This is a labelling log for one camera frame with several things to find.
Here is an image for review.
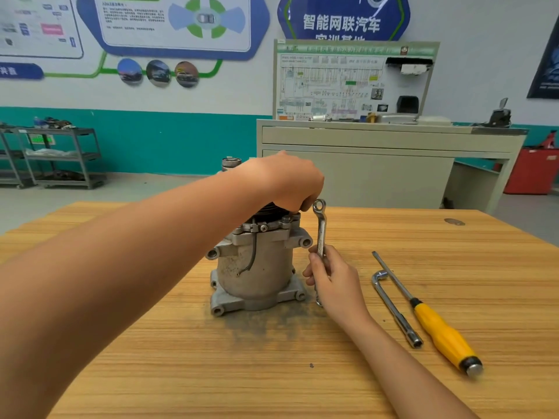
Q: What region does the person's left hand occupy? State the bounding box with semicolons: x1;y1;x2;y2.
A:
231;151;325;215

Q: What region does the person's right hand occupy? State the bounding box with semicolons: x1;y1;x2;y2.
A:
302;245;375;337

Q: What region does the silver combination wrench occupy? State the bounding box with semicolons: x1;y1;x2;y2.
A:
312;198;328;309

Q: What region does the grey metal compressor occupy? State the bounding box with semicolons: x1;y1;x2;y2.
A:
205;156;314;317

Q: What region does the person's right forearm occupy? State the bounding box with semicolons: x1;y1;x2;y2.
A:
345;310;477;419

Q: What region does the person's left forearm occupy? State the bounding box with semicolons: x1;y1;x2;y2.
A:
0;165;272;419

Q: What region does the silver L-shaped socket wrench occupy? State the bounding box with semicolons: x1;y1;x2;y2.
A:
372;269;424;349

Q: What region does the beige workbench cabinet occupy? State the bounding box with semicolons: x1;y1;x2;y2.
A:
256;118;529;215

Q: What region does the white wiring display board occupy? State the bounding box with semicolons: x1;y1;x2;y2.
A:
273;39;440;125

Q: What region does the blue rounded infographic panel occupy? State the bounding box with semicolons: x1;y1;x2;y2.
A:
76;0;272;62

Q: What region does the grey metal shelf cart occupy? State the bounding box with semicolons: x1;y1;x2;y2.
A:
24;120;106;190
0;125;27;189

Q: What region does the small black device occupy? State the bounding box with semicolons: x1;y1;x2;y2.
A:
486;98;513;128

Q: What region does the red cabinet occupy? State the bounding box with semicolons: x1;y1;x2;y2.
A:
504;145;559;196

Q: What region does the yellow handled screwdriver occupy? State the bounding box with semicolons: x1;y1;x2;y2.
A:
372;250;484;378

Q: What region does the round photo wall decal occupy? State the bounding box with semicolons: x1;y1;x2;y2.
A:
146;59;172;87
117;57;144;86
175;61;201;89

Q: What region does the blue hexagon wall sign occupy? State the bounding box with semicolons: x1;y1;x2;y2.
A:
277;0;412;42

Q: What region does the dark wall poster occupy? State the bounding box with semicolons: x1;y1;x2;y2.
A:
526;13;559;101

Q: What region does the white infographic wall panel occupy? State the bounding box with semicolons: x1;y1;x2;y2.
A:
0;0;85;60

